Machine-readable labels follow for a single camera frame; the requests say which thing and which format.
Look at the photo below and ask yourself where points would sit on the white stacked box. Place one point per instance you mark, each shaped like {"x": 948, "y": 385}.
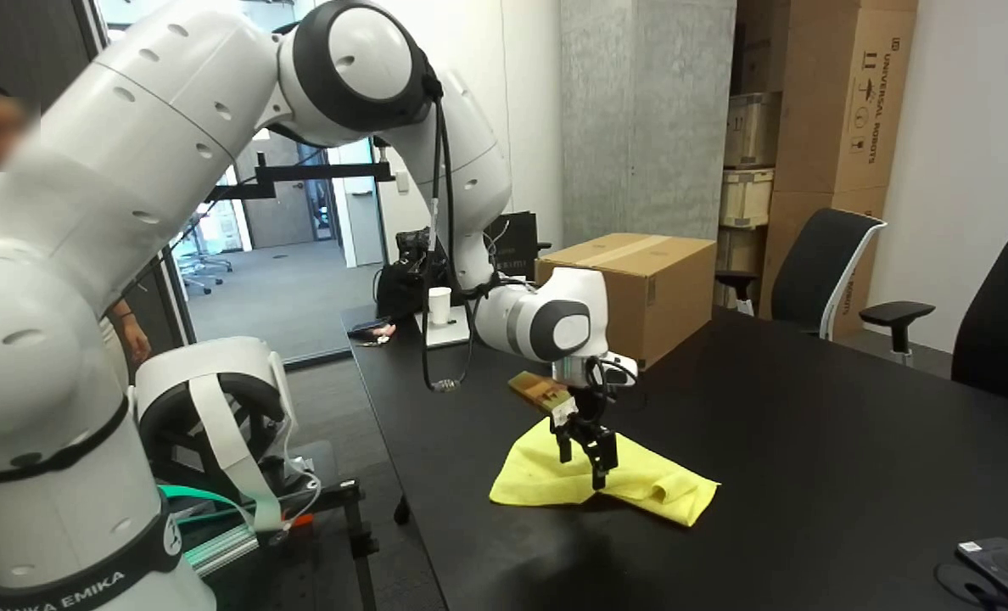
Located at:
{"x": 749, "y": 199}

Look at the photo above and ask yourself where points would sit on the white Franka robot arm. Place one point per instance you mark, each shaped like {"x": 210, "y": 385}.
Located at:
{"x": 129, "y": 226}

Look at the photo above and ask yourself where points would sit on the black metal stand frame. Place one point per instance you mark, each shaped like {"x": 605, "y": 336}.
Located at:
{"x": 355, "y": 529}

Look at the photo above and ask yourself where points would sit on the black horizontal mount bar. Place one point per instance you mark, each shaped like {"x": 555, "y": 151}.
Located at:
{"x": 310, "y": 173}

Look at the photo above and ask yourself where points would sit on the tall brown cardboard box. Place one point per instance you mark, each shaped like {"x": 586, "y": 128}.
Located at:
{"x": 837, "y": 122}

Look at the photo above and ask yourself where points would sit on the white black headset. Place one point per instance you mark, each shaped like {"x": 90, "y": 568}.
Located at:
{"x": 216, "y": 417}

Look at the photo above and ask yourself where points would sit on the person forearm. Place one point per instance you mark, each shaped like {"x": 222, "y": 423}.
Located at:
{"x": 129, "y": 327}

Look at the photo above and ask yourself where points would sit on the black equipment bag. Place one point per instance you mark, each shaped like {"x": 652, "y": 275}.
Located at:
{"x": 400, "y": 275}

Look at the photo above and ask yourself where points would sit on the black remote control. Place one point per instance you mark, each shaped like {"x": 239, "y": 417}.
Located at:
{"x": 1005, "y": 564}

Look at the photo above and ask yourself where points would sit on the small brown stacked box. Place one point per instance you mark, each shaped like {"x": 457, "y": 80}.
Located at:
{"x": 750, "y": 128}

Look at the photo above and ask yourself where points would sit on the white square tray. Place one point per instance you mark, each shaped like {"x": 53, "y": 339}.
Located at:
{"x": 448, "y": 334}

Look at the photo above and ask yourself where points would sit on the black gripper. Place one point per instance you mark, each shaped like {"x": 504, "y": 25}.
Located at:
{"x": 590, "y": 407}

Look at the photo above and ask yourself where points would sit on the black office chair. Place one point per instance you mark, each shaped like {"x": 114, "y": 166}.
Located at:
{"x": 1005, "y": 317}

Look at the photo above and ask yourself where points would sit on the black chair white frame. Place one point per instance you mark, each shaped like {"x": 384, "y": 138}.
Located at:
{"x": 818, "y": 267}

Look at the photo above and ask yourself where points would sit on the white paper cup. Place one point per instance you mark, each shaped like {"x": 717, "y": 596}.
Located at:
{"x": 439, "y": 308}

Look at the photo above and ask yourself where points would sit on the yellow towel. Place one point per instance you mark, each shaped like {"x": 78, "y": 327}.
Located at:
{"x": 649, "y": 478}

